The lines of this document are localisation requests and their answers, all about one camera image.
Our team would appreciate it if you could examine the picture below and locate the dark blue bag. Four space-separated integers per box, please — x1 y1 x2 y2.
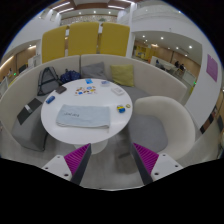
60 69 81 84

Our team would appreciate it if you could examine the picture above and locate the yellow panel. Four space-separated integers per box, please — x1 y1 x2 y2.
68 22 99 56
100 22 130 56
42 26 67 63

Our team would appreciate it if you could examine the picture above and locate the middle yellow panel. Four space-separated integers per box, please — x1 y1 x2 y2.
68 22 99 56

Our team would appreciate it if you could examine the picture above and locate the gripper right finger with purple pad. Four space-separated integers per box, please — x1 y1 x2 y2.
131 143 182 185

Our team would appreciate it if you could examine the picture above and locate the grey backpack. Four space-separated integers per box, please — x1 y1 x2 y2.
37 67 61 96

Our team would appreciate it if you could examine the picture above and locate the white tissue pack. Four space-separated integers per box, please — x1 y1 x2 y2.
100 80 110 87

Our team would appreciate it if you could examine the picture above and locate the blue card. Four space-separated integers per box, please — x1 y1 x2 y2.
85 79 93 84

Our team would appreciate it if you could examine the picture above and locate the purple wall poster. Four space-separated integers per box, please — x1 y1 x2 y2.
206 55 218 81

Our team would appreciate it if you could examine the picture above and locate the small blue box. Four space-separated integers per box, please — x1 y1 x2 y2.
46 96 55 104

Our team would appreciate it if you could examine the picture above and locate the round white table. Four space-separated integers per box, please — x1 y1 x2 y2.
41 78 132 154

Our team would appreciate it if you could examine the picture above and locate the white curved sofa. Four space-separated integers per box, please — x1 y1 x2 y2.
0 54 189 159

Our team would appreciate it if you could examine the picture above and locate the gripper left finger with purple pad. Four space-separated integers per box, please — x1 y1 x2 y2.
42 144 91 185

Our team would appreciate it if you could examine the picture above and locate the olive green cushion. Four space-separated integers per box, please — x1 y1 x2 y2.
110 64 134 87

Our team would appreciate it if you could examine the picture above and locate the black laptop on sofa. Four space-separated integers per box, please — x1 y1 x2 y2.
17 98 42 125

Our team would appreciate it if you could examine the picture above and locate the white round armchair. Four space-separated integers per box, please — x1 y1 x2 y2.
128 96 195 160

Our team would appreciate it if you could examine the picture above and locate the light blue folded towel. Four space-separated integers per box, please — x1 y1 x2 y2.
56 105 110 128

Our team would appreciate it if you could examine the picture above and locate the black wallet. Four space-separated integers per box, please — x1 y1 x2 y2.
55 86 67 94

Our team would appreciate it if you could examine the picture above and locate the grey cushion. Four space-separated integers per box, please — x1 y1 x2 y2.
81 62 106 79

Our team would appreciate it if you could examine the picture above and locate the colourful sticker sheet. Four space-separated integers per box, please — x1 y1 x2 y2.
75 86 97 96

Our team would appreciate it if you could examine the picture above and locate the yellow blue toy figure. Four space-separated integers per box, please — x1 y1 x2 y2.
117 105 126 113

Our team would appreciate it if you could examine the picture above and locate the left yellow panel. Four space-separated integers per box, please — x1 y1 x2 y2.
42 26 67 63

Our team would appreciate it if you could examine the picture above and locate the white flat box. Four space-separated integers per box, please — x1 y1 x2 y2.
111 88 124 96

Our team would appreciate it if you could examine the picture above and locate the right yellow panel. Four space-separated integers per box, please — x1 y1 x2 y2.
100 22 130 56

